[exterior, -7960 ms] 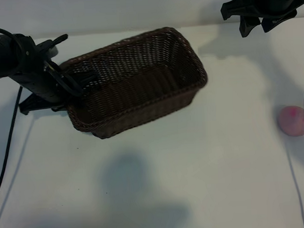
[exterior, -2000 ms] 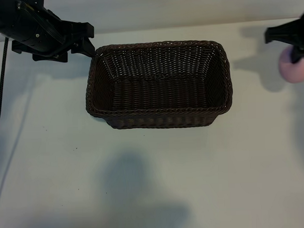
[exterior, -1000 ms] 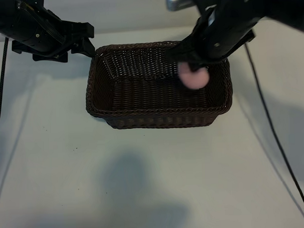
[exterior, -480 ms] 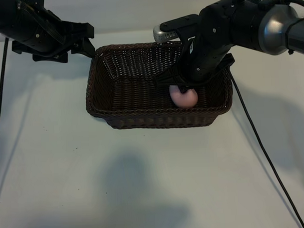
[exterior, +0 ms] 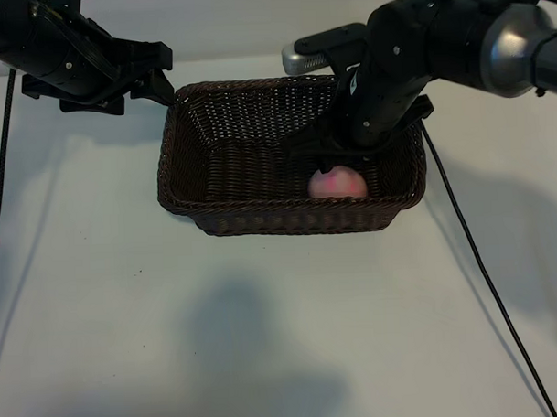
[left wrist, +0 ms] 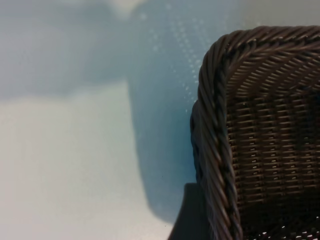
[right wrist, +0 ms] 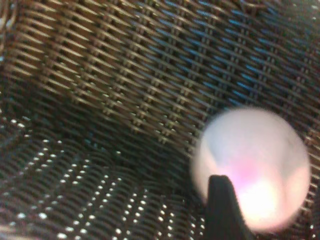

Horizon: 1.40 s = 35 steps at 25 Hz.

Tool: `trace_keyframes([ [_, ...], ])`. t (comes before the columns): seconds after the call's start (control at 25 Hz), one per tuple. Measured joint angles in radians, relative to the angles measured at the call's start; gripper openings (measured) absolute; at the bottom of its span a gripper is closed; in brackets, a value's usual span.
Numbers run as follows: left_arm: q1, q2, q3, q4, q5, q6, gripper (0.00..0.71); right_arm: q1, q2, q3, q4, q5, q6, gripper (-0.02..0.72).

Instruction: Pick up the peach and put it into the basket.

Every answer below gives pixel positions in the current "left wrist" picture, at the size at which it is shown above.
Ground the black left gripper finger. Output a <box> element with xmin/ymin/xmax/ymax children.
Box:
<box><xmin>167</xmin><ymin>182</ymin><xmax>213</xmax><ymax>240</ymax></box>

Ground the dark brown wicker basket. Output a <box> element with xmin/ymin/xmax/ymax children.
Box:
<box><xmin>189</xmin><ymin>24</ymin><xmax>320</xmax><ymax>240</ymax></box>

